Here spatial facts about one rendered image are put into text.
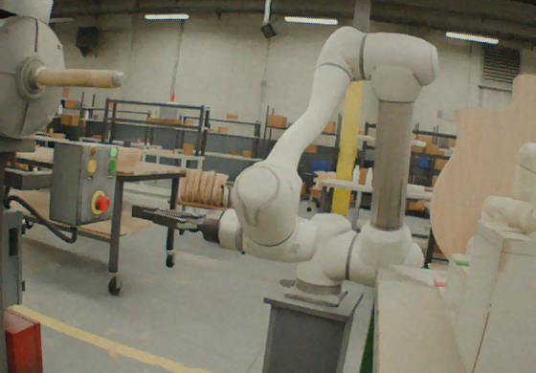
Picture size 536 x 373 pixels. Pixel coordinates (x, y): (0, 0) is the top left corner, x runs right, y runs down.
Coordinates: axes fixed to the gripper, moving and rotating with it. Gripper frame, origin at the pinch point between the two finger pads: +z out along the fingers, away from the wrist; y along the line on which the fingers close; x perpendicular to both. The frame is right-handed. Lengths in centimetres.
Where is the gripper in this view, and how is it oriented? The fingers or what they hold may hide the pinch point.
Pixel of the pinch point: (145, 212)
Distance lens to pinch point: 105.7
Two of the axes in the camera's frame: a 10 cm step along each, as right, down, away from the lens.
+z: -9.6, -1.3, 2.4
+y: 2.5, -0.3, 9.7
